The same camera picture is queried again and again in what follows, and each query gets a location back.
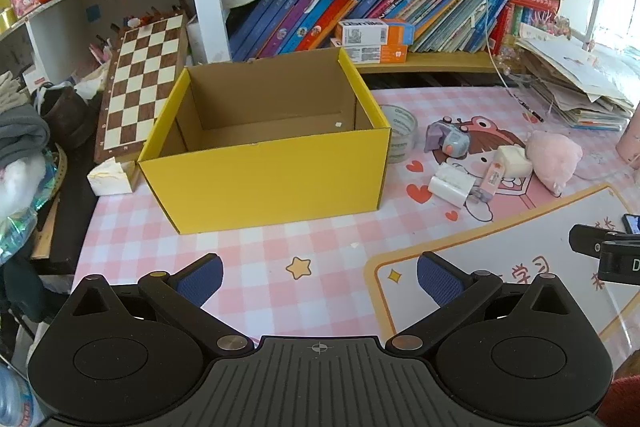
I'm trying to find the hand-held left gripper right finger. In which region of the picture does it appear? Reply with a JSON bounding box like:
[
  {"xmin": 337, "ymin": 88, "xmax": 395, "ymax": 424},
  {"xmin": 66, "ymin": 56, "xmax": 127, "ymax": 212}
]
[{"xmin": 385, "ymin": 251, "xmax": 571, "ymax": 356}]

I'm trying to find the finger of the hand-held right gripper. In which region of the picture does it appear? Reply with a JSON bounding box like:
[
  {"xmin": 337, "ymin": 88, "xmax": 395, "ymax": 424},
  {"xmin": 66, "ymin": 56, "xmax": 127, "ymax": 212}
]
[{"xmin": 569, "ymin": 224, "xmax": 640, "ymax": 258}]

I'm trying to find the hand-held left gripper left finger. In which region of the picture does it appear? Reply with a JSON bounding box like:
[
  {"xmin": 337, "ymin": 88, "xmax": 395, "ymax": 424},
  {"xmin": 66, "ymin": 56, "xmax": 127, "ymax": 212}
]
[{"xmin": 70, "ymin": 253, "xmax": 256, "ymax": 358}]

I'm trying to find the pink plush pig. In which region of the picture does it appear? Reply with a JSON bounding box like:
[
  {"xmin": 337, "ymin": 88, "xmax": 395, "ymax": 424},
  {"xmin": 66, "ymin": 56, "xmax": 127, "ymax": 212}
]
[{"xmin": 524, "ymin": 129, "xmax": 583, "ymax": 196}]

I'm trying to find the white charger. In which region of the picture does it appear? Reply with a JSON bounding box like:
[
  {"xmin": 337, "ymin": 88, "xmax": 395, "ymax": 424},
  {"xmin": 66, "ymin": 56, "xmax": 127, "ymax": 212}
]
[{"xmin": 428, "ymin": 162, "xmax": 476, "ymax": 208}]

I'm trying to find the yellow cardboard box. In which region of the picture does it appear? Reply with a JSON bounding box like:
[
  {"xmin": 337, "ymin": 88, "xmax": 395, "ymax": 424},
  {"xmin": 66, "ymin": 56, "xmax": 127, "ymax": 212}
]
[{"xmin": 137, "ymin": 47, "xmax": 392, "ymax": 235}]

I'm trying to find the grey purple toy car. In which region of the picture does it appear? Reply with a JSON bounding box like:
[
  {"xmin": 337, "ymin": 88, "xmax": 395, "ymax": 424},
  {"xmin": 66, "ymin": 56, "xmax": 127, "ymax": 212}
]
[{"xmin": 424, "ymin": 118, "xmax": 472, "ymax": 158}]

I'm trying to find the clear tape roll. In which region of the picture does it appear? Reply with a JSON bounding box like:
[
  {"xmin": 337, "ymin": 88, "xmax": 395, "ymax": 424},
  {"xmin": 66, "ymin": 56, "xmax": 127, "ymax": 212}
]
[{"xmin": 377, "ymin": 104, "xmax": 418, "ymax": 164}]

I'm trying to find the pink cup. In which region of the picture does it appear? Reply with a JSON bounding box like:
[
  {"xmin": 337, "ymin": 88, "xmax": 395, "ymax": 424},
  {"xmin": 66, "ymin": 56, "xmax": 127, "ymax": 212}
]
[{"xmin": 615, "ymin": 112, "xmax": 640, "ymax": 170}]

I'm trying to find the white eraser block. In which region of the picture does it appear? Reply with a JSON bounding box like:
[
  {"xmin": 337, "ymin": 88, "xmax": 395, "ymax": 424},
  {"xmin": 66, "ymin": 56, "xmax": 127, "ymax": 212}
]
[{"xmin": 495, "ymin": 145, "xmax": 532, "ymax": 178}]

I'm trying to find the pink correction tape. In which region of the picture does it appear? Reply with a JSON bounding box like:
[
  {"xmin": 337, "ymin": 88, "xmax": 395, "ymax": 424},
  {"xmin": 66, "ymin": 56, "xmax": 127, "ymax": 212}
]
[{"xmin": 470, "ymin": 159, "xmax": 507, "ymax": 202}]

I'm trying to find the pink checked desk mat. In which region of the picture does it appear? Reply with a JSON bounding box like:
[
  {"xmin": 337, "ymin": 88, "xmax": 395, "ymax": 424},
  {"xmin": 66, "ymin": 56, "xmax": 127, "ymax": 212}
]
[{"xmin": 75, "ymin": 84, "xmax": 640, "ymax": 358}]

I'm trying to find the white tissue pack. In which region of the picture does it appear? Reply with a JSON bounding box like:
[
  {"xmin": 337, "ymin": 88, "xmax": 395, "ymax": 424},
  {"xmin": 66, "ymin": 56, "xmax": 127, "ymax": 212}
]
[{"xmin": 86, "ymin": 157, "xmax": 136, "ymax": 196}]

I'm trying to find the black pen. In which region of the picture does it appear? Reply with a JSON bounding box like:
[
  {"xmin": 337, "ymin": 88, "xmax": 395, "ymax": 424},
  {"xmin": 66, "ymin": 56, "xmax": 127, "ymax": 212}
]
[{"xmin": 510, "ymin": 88, "xmax": 545, "ymax": 124}]

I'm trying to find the stack of papers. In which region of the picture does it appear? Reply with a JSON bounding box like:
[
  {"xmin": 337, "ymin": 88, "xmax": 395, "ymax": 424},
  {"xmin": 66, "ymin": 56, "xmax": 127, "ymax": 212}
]
[{"xmin": 515, "ymin": 24, "xmax": 636, "ymax": 130}]

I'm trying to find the iridescent bag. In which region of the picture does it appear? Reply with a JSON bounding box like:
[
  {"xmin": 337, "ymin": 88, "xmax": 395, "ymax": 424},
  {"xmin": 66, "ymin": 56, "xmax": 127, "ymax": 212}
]
[{"xmin": 0, "ymin": 147, "xmax": 63, "ymax": 263}]

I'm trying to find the brown wooden chessboard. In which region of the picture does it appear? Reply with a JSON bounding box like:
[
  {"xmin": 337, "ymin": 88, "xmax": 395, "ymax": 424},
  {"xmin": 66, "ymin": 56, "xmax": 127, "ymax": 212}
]
[{"xmin": 94, "ymin": 12, "xmax": 190, "ymax": 165}]

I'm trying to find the dark brown bag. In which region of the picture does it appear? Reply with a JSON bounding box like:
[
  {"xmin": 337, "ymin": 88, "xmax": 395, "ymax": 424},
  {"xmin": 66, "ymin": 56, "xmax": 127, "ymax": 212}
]
[{"xmin": 40, "ymin": 84, "xmax": 103, "ymax": 150}]

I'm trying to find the white orange carton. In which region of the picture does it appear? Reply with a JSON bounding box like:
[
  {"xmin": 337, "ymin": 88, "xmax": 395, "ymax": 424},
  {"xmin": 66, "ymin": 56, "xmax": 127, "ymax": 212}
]
[
  {"xmin": 330, "ymin": 38, "xmax": 410, "ymax": 65},
  {"xmin": 334, "ymin": 18, "xmax": 416, "ymax": 48}
]

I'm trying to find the grey cloth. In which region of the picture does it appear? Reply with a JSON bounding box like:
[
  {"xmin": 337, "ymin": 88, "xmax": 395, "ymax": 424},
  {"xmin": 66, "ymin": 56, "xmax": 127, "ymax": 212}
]
[{"xmin": 0, "ymin": 102, "xmax": 51, "ymax": 168}]

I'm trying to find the row of colourful books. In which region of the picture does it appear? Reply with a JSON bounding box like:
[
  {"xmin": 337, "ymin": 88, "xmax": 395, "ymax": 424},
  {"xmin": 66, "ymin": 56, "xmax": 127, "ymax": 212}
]
[{"xmin": 230, "ymin": 0, "xmax": 563, "ymax": 62}]

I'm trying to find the pearl bead string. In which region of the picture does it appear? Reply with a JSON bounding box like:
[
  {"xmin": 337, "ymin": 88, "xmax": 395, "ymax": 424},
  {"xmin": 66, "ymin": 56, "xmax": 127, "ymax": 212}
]
[{"xmin": 492, "ymin": 34, "xmax": 523, "ymax": 75}]

